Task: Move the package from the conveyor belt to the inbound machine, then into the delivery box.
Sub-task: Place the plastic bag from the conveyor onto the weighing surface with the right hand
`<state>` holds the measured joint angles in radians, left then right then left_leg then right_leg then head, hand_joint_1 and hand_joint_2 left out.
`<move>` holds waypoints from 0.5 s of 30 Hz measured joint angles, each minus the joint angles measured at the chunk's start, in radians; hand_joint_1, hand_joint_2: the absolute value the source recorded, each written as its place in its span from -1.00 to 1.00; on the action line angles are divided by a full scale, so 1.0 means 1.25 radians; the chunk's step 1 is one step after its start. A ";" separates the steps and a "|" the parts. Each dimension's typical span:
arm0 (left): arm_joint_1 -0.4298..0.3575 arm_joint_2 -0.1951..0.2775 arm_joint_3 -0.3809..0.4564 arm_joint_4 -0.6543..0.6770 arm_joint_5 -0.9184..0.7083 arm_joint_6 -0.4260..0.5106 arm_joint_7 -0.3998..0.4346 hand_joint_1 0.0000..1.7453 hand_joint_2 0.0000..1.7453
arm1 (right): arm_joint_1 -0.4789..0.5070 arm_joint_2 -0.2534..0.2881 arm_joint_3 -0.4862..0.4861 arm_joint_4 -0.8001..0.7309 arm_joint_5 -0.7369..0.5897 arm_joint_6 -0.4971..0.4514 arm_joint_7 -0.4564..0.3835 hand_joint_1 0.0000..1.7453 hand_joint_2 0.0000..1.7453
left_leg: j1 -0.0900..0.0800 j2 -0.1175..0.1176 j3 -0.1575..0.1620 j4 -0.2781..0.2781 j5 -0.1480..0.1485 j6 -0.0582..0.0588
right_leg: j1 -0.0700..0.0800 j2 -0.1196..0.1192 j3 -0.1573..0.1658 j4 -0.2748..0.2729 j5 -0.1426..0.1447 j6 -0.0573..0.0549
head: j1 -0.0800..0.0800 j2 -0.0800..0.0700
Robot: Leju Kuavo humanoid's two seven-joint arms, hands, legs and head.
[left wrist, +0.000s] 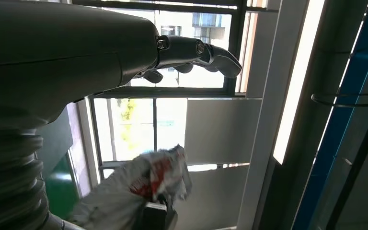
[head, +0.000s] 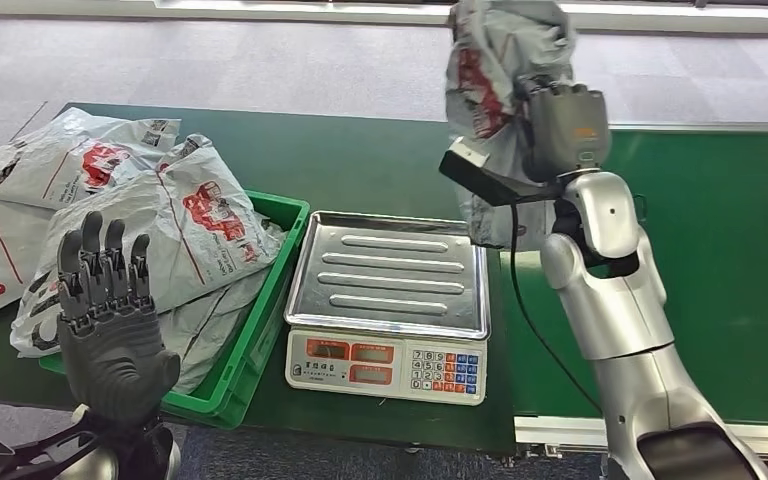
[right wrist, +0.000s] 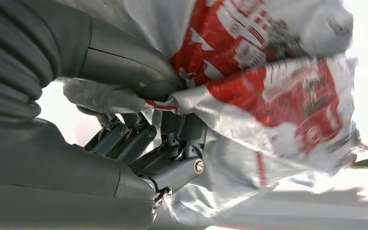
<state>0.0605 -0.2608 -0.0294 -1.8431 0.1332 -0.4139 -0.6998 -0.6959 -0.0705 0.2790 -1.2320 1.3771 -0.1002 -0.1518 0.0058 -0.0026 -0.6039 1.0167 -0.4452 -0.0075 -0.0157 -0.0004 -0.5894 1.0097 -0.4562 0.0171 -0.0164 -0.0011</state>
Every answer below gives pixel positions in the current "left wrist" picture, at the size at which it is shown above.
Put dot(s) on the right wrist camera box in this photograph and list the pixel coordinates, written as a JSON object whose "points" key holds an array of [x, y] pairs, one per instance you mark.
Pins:
{"points": [[155, 217]]}

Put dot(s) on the long ceiling light strip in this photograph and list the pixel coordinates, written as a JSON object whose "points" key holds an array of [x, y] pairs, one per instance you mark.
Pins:
{"points": [[295, 95]]}

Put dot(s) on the dark-framed window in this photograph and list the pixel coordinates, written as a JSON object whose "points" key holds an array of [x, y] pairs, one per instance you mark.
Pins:
{"points": [[234, 47]]}

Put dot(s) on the green conveyor belt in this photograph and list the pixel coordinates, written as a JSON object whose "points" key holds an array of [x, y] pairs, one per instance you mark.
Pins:
{"points": [[60, 190]]}

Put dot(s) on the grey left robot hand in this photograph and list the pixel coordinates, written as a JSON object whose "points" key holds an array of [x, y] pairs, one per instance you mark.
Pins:
{"points": [[60, 47]]}

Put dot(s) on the white courier bag red print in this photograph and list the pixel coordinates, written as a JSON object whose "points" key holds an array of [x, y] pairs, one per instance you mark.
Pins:
{"points": [[117, 196]]}

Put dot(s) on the blue ceiling beam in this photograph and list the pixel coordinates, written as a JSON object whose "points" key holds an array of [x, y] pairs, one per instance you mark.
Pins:
{"points": [[339, 127]]}

